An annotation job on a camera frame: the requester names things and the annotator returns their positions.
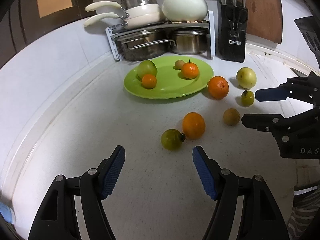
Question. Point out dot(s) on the black knife block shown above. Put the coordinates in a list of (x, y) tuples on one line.
[(231, 47)]

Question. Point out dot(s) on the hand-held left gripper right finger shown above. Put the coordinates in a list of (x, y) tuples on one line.
[(203, 172)]

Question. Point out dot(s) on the brown wooden cutting board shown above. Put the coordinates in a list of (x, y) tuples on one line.
[(265, 15)]

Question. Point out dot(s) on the green plate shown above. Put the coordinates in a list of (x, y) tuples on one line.
[(170, 87)]

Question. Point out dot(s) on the white ceramic pot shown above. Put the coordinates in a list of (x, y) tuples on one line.
[(185, 5)]

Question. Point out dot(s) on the green apple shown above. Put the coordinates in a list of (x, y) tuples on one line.
[(147, 68)]

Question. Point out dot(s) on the black kitchen scissors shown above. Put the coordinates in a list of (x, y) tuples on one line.
[(241, 17)]

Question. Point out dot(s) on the person's striped clothing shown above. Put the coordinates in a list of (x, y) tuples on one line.
[(305, 212)]

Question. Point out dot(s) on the range hood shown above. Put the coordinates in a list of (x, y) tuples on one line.
[(308, 37)]

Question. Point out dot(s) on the yellow-green apple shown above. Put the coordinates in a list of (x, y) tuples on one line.
[(246, 78)]

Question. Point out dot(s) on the small orange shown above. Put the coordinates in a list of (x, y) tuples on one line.
[(149, 81)]

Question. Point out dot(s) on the steel stock pot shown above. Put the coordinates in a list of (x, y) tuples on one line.
[(190, 42)]

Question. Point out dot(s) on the grey pot rack shelf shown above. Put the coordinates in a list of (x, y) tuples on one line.
[(212, 35)]

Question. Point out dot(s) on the brown kiwi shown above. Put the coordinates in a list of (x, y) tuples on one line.
[(231, 116), (179, 64)]

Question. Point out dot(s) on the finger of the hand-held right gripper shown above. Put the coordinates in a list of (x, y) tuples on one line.
[(262, 122), (271, 94)]

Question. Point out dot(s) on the wooden bead trivet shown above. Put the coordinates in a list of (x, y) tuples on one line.
[(190, 22)]

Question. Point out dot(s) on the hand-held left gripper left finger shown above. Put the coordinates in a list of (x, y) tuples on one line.
[(112, 172)]

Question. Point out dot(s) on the orange with stem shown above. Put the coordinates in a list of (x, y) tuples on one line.
[(190, 70)]

